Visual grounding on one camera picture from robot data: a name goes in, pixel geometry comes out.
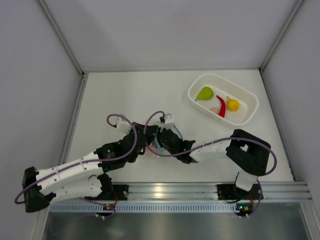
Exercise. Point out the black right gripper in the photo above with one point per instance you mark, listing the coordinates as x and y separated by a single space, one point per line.
158 133

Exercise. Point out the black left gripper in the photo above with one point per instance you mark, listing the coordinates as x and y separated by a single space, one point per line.
150 131

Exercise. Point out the clear zip top bag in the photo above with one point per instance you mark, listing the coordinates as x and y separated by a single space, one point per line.
155 145

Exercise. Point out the small pink fake fruit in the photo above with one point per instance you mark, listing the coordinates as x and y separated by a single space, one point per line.
215 110

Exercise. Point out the red fake chili pepper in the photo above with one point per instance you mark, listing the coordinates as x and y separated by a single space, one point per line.
222 107

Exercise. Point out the green fake pear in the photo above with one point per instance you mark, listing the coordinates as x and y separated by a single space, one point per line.
206 93

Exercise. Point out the yellow fake pear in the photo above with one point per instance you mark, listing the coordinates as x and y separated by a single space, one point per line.
232 104

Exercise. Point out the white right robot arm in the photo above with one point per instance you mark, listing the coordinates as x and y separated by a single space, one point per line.
251 154

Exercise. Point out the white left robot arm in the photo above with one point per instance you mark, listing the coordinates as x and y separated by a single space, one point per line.
85 177

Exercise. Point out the white perforated plastic basket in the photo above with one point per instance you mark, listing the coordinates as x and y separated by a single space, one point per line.
224 88

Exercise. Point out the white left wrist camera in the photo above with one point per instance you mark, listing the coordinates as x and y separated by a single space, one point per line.
122 125

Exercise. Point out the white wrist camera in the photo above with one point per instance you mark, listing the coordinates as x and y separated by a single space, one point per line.
122 125
167 122

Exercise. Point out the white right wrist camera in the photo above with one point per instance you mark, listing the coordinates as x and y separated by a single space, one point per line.
167 122

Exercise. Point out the aluminium mounting rail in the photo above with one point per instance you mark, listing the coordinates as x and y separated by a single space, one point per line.
205 192

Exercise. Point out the white slotted cable duct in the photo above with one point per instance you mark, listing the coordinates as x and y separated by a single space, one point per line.
82 207

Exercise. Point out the aluminium frame post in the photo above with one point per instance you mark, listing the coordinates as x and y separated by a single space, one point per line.
60 36
288 21

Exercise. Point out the right aluminium frame post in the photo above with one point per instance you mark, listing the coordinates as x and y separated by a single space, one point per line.
288 21

